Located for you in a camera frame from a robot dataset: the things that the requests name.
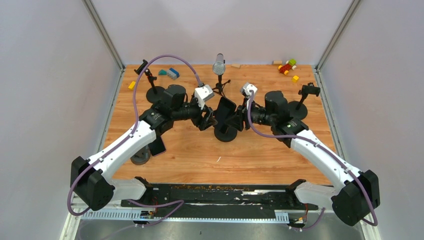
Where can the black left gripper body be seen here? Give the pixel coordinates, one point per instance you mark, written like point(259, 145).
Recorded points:
point(196, 115)

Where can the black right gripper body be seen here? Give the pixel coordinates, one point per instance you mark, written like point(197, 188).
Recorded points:
point(243, 108)

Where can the black smartphone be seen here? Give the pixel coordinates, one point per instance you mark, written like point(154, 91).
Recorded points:
point(224, 110)
point(157, 147)

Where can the black phone stand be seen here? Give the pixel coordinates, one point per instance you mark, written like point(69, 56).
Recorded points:
point(155, 93)
point(298, 109)
point(225, 133)

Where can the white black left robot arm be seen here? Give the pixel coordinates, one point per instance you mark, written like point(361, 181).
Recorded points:
point(92, 179)

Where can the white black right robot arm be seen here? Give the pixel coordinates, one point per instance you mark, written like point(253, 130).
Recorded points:
point(353, 195)

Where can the grey round stand base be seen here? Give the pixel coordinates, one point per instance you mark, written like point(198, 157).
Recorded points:
point(141, 157)

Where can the wooden rectangular block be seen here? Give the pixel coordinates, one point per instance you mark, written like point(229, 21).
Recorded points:
point(234, 65)

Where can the blue grey toy bricks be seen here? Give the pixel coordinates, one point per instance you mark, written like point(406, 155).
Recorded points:
point(172, 73)

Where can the teal toy block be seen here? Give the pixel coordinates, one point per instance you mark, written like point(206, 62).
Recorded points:
point(162, 72)

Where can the yellow toy cube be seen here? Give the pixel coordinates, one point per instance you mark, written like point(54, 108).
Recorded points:
point(295, 79)

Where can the red toy brick car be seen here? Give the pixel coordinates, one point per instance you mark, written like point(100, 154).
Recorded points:
point(289, 65)

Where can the yellow toy brick left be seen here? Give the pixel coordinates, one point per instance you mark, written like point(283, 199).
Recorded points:
point(132, 85)

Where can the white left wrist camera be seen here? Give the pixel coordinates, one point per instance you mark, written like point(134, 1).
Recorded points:
point(203, 94)

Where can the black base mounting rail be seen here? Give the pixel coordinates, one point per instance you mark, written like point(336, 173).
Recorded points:
point(225, 201)

